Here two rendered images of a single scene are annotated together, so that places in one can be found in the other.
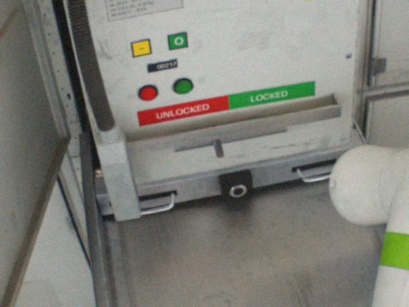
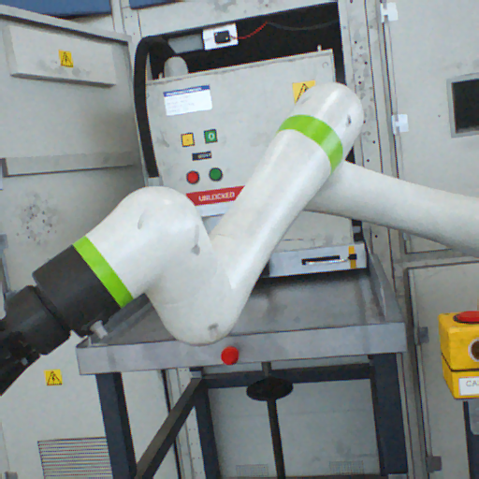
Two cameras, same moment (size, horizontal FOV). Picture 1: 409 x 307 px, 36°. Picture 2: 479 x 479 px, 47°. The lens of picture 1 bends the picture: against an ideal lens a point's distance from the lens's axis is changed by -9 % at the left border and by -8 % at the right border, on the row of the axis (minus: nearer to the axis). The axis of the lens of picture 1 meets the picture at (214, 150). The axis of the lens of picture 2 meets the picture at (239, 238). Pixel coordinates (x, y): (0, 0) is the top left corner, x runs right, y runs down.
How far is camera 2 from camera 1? 0.95 m
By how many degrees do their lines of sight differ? 41
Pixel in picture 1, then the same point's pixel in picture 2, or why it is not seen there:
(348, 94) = not seen: hidden behind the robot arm
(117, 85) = (173, 168)
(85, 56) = (139, 114)
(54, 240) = (143, 384)
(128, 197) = not seen: hidden behind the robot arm
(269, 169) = (283, 258)
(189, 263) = not seen: hidden behind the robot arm
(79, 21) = (138, 92)
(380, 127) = (427, 299)
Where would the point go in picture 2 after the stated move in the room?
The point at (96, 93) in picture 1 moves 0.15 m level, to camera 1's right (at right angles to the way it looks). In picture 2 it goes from (146, 144) to (204, 135)
